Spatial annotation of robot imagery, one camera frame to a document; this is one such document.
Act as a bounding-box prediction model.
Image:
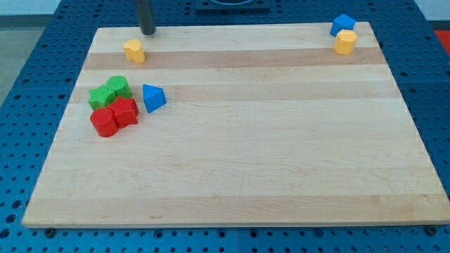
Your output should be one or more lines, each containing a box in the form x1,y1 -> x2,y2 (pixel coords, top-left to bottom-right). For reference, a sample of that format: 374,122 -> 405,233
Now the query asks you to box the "red star block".
108,96 -> 139,129

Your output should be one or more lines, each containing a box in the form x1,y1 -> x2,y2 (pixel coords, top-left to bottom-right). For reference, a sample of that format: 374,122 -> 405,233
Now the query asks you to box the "yellow heart block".
123,39 -> 146,63

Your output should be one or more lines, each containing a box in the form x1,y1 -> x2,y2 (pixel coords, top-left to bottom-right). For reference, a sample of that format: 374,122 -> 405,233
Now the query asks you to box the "blue cube block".
330,14 -> 356,37

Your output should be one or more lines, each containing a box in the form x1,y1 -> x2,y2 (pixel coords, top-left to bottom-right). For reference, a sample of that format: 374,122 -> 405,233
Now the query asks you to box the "green cylinder block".
105,75 -> 133,98

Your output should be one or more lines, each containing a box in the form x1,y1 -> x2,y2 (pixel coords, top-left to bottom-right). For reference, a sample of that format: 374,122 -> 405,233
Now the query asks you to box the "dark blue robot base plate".
194,0 -> 272,12

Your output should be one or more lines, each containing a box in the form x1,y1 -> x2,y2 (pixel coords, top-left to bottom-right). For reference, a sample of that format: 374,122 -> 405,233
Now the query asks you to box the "yellow hexagon block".
333,30 -> 358,55

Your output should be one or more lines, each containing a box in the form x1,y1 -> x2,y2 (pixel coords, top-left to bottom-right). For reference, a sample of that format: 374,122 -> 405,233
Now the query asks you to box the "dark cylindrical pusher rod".
135,0 -> 156,35

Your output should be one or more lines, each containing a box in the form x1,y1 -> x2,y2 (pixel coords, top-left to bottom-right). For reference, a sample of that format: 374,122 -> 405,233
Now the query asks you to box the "green star block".
89,85 -> 117,110

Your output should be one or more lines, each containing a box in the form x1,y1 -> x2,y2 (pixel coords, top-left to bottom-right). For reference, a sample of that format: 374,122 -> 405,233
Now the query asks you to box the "red cylinder block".
90,108 -> 119,137

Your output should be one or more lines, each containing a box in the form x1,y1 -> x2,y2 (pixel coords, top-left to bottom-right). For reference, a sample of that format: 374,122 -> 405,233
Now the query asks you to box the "wooden board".
22,22 -> 449,228

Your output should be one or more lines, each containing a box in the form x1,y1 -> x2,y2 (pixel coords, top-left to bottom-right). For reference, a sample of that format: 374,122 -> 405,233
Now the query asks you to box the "blue triangle block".
143,84 -> 167,113

